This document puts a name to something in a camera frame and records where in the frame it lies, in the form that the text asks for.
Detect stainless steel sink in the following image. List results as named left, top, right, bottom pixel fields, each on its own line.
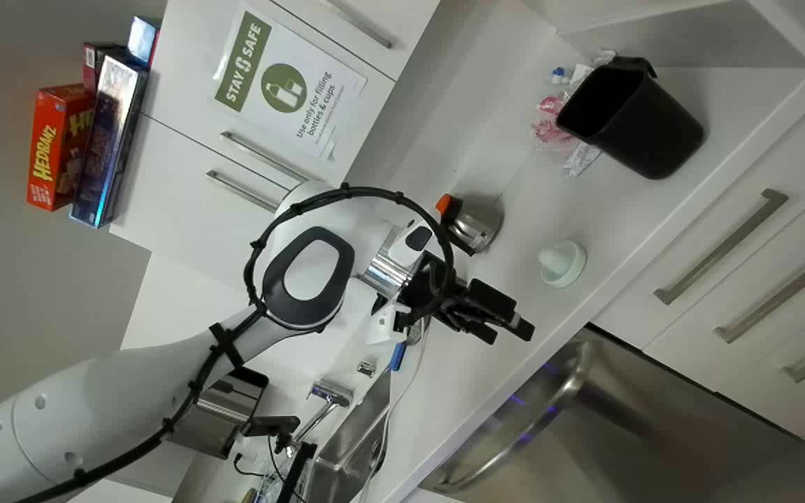
left=423, top=326, right=796, bottom=503

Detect cabinet handle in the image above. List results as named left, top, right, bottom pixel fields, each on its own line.
left=325, top=0, right=396, bottom=49
left=220, top=129, right=309, bottom=182
left=207, top=169, right=280, bottom=211

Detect lower cabinet handle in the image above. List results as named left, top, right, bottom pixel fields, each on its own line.
left=207, top=169, right=280, bottom=211

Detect pink packets pile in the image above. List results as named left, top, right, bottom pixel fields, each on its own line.
left=532, top=59, right=602, bottom=179

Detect steel canister with orange lid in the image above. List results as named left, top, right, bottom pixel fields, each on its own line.
left=437, top=193, right=504, bottom=253

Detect black plastic bin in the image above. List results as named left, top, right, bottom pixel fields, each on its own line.
left=561, top=56, right=704, bottom=179

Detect upper cabinet handle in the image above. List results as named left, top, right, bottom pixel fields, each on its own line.
left=220, top=129, right=309, bottom=182

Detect red cardboard box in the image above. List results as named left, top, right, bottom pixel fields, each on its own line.
left=24, top=84, right=94, bottom=211

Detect top cabinet handle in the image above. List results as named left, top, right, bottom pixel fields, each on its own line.
left=325, top=0, right=396, bottom=49

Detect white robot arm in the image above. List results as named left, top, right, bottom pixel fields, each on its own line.
left=0, top=183, right=534, bottom=503

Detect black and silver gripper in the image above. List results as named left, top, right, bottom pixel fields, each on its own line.
left=361, top=224, right=534, bottom=345

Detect top right drawer handle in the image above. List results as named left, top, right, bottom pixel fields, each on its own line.
left=655, top=187, right=787, bottom=305

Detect blue foil box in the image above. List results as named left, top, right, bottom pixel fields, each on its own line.
left=72, top=56, right=149, bottom=229

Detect dark red box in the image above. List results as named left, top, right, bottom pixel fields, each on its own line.
left=84, top=17, right=160, bottom=88

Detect green stay safe poster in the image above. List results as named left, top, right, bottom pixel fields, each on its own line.
left=216, top=11, right=370, bottom=158

